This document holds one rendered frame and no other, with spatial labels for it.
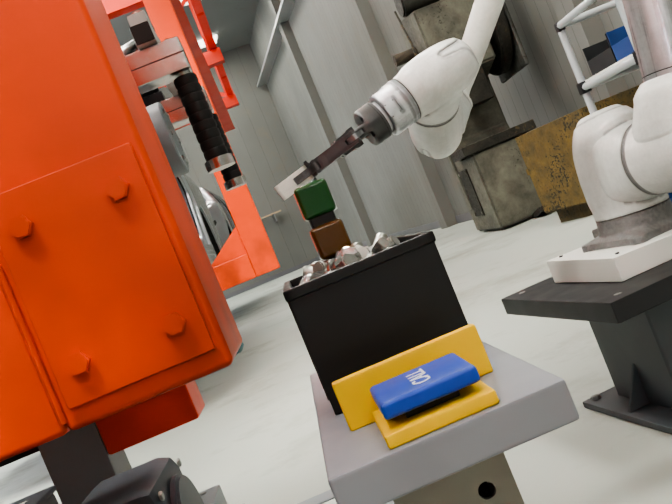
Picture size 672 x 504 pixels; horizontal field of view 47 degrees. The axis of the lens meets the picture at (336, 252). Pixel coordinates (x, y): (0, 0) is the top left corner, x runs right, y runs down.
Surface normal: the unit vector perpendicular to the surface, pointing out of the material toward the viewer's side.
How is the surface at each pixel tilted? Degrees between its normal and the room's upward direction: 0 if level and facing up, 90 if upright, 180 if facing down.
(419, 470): 90
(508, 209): 90
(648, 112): 79
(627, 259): 90
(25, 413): 90
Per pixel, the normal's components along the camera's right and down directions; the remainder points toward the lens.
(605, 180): -0.83, 0.36
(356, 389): 0.06, 0.00
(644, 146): -0.95, 0.04
